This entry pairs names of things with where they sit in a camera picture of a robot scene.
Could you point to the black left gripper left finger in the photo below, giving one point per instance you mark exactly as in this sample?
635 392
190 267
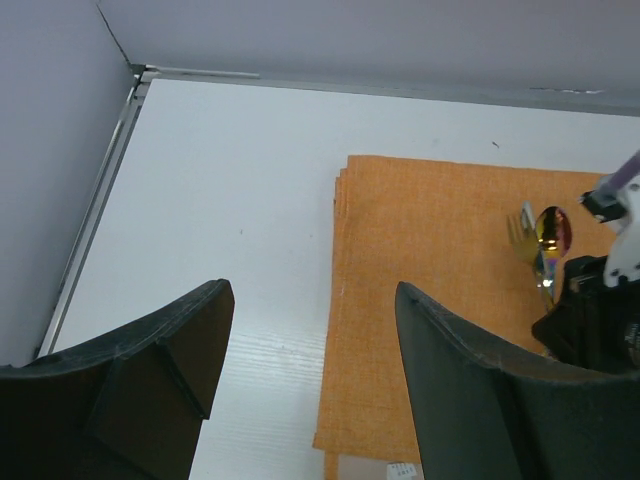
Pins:
128 404

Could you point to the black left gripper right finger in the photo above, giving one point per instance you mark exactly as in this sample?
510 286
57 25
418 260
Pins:
484 408

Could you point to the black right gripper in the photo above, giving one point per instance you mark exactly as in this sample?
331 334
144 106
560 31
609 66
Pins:
593 326

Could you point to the gold spoon dark handle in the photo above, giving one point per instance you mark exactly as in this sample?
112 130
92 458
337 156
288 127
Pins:
554 232

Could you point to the gold fork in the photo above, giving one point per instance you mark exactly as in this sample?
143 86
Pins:
522 237

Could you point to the orange cloth napkin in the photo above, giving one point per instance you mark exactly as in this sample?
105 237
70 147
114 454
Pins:
442 227

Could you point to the iridescent ornate teaspoon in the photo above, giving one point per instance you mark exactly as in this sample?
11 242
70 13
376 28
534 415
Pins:
545 280

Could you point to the silver table knife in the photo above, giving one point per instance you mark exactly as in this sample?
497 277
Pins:
527 215

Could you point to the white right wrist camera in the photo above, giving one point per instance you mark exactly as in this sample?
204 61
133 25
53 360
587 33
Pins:
618 206

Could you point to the aluminium frame rail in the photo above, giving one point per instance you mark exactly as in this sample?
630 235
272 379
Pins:
233 177

